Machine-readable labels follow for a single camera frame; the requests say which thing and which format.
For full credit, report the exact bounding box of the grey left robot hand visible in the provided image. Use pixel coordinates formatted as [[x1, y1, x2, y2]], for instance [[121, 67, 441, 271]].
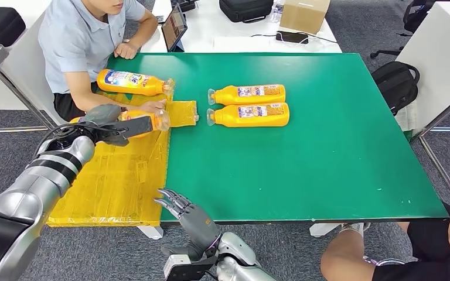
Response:
[[81, 104, 132, 148]]

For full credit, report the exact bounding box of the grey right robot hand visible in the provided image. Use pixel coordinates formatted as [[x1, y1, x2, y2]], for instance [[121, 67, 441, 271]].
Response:
[[154, 189, 222, 261]]

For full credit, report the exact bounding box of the orange detergent bottle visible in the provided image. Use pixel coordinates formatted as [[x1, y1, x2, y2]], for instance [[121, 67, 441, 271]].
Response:
[[206, 102, 290, 128], [69, 109, 171, 138], [96, 68, 175, 97], [207, 84, 287, 107]]

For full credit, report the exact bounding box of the clear plastic water bottle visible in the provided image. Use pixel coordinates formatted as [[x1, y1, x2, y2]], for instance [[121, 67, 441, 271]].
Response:
[[270, 0, 285, 23]]

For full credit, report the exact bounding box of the white table foot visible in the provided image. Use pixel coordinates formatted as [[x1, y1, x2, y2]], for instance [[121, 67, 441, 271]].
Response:
[[137, 226, 165, 241], [309, 222, 342, 238]]

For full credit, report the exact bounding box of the yellow taped cardboard board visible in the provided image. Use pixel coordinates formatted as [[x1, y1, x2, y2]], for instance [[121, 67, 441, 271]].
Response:
[[46, 79, 199, 228]]

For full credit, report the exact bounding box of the person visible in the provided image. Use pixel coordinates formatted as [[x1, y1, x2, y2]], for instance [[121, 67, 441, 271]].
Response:
[[320, 201, 450, 281], [38, 0, 168, 123]]

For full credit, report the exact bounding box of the white desk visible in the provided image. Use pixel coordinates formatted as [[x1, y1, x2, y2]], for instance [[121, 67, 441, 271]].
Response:
[[395, 2, 450, 218], [0, 0, 83, 135], [139, 0, 342, 54]]

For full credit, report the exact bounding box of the black tablet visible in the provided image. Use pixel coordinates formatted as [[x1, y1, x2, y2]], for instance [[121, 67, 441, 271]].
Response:
[[161, 4, 189, 53]]

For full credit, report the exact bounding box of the black desktop device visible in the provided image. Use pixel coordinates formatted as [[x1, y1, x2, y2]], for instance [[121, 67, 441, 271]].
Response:
[[171, 0, 199, 12]]

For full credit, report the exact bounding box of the black phone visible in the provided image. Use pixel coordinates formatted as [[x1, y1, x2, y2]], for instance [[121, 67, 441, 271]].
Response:
[[275, 30, 309, 45]]

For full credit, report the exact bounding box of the brown cardboard box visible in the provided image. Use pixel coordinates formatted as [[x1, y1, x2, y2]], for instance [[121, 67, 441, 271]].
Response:
[[279, 0, 330, 36]]

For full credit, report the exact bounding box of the stack of papers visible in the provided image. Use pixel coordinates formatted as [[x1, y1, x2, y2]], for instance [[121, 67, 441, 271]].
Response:
[[395, 104, 420, 133]]

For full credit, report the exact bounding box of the black backpack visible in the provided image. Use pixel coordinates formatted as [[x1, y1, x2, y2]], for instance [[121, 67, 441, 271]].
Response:
[[370, 61, 420, 117]]

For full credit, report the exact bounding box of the black office chair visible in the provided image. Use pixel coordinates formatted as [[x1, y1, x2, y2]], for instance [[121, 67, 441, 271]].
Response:
[[369, 0, 437, 60]]

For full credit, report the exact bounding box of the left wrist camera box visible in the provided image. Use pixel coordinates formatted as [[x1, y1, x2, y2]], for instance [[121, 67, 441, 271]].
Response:
[[122, 115, 154, 139]]

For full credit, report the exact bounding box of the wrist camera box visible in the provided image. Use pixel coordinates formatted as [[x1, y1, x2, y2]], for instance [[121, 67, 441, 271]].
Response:
[[122, 115, 154, 139], [163, 253, 220, 281]]

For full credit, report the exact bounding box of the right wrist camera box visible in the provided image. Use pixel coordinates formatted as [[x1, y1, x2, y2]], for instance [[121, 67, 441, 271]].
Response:
[[163, 253, 220, 281]]

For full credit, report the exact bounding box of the thin white cable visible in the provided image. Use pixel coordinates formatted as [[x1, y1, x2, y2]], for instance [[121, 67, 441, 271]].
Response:
[[250, 33, 338, 45]]

